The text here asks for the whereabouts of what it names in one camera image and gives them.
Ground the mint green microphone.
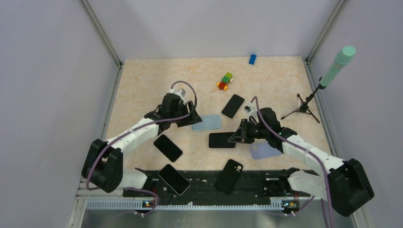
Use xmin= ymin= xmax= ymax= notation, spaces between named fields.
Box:
xmin=319 ymin=46 xmax=356 ymax=89

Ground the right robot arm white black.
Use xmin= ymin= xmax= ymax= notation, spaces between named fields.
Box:
xmin=229 ymin=108 xmax=374 ymax=217

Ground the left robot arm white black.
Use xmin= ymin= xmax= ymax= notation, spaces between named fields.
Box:
xmin=81 ymin=89 xmax=202 ymax=196

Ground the light blue phone case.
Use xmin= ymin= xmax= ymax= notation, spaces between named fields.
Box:
xmin=192 ymin=115 xmax=222 ymax=131

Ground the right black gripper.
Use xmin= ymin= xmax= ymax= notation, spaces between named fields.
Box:
xmin=229 ymin=118 xmax=269 ymax=144

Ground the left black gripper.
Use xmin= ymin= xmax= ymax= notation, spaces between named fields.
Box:
xmin=170 ymin=100 xmax=202 ymax=127

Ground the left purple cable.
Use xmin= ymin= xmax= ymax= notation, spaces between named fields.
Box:
xmin=85 ymin=80 xmax=198 ymax=218

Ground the black phone case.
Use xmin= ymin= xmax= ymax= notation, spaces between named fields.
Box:
xmin=214 ymin=159 xmax=243 ymax=195

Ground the blue toy brick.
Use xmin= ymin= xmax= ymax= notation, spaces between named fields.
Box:
xmin=249 ymin=54 xmax=257 ymax=65

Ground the lavender phone case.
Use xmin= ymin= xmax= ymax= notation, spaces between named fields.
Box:
xmin=249 ymin=142 xmax=282 ymax=160

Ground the black tripod stand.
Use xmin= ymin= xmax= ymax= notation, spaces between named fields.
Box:
xmin=281 ymin=84 xmax=325 ymax=123

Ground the colourful toy block car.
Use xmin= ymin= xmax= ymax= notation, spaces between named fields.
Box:
xmin=217 ymin=72 xmax=233 ymax=91

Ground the silver-edged black phone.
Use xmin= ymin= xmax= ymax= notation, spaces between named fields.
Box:
xmin=158 ymin=164 xmax=191 ymax=195

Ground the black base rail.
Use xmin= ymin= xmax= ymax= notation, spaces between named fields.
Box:
xmin=91 ymin=169 xmax=344 ymax=209

